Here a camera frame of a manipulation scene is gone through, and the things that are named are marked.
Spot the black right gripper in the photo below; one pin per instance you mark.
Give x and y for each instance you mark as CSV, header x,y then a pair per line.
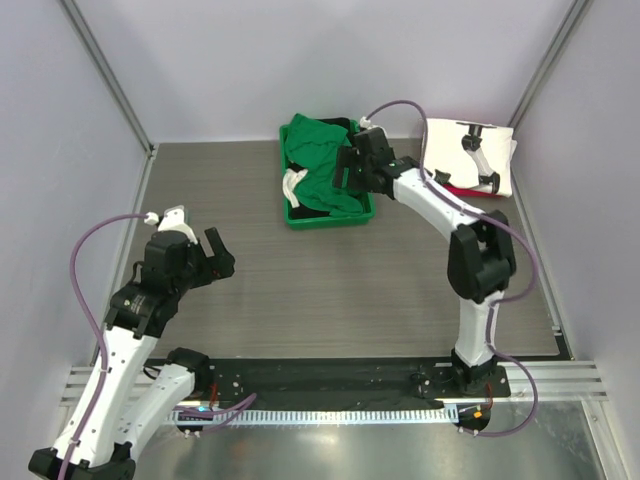
x,y
347,157

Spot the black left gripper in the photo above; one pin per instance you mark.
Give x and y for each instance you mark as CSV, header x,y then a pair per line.
x,y
214,267

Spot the green t shirt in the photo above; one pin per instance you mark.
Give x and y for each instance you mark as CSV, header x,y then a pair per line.
x,y
320,165

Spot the green plastic bin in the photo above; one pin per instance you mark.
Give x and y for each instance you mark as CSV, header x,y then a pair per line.
x,y
312,144

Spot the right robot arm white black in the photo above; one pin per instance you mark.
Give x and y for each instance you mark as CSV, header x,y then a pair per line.
x,y
481,259

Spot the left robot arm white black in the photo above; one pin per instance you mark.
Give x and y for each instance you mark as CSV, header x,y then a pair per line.
x,y
105,436

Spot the white t shirt in bin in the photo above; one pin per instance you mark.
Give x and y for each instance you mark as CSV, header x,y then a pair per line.
x,y
290,180

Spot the black t shirt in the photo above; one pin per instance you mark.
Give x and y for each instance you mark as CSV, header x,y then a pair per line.
x,y
310,214

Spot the folded white printed t shirt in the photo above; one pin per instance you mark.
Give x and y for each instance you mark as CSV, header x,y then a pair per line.
x,y
470,156

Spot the folded red t shirt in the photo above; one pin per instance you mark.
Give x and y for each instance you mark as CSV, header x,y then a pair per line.
x,y
473,192

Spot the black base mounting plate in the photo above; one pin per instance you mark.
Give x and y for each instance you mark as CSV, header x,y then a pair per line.
x,y
346,385

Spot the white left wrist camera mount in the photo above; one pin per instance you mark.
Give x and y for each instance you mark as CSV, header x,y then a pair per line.
x,y
177,219

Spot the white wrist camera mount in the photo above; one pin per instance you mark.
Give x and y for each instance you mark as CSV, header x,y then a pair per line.
x,y
365,123
177,219

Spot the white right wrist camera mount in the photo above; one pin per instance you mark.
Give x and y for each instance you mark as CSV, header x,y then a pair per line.
x,y
365,123

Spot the white slotted cable duct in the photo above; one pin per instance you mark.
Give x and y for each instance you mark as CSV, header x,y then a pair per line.
x,y
448,414

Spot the left aluminium corner post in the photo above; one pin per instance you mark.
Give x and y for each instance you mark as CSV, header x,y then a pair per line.
x,y
103,68

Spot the aluminium corner post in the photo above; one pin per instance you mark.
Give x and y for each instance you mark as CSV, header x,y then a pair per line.
x,y
567,28
103,68

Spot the right aluminium corner post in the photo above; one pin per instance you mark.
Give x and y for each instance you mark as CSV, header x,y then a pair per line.
x,y
567,28

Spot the aluminium frame rail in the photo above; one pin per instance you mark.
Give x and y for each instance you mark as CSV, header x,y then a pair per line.
x,y
555,381

